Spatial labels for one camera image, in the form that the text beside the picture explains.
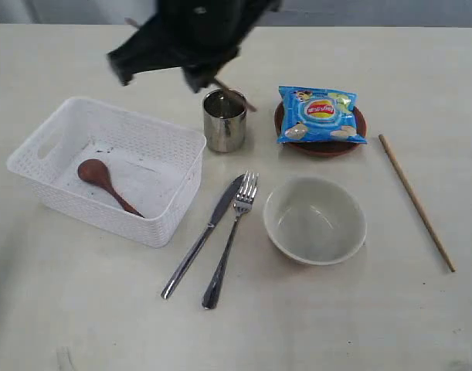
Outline brown wooden spoon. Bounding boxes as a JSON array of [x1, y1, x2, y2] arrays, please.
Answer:
[[77, 158, 143, 217]]

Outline stainless steel cup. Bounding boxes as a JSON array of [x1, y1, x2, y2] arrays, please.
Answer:
[[202, 89, 247, 153]]

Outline silver table knife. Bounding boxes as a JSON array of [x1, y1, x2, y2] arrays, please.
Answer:
[[161, 174, 244, 300]]

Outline dark brown round plate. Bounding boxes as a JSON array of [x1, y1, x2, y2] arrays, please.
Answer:
[[273, 102, 367, 158]]

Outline pale green ceramic bowl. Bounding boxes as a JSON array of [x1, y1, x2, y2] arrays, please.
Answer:
[[263, 175, 367, 266]]

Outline white perforated plastic basket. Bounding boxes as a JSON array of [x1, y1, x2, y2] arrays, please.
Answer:
[[7, 97, 205, 248]]

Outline wooden chopstick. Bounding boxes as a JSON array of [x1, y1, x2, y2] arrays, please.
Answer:
[[378, 134, 457, 273], [212, 77, 257, 112]]

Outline blue chips bag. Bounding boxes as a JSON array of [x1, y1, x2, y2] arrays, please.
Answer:
[[277, 86, 367, 144]]

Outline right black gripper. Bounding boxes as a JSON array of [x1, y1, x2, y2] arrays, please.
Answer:
[[107, 0, 281, 93]]

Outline silver fork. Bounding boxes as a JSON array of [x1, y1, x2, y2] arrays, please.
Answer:
[[202, 172, 259, 310]]

